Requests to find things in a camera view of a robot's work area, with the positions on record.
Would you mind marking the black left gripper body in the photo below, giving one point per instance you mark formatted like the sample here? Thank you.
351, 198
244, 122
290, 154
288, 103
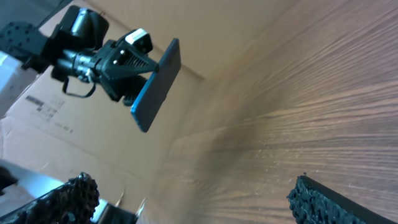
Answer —
90, 66

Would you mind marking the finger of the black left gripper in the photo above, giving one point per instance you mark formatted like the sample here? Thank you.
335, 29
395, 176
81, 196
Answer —
130, 88
129, 63

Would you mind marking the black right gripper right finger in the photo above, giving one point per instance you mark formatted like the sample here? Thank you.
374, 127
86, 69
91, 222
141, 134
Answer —
312, 202

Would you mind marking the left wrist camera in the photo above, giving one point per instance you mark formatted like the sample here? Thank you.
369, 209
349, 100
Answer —
140, 39

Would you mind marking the blue smartphone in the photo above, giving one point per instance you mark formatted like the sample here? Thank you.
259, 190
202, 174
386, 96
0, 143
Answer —
154, 92

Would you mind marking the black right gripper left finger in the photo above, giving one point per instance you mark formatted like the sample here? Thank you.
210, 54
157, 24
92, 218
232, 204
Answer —
73, 202

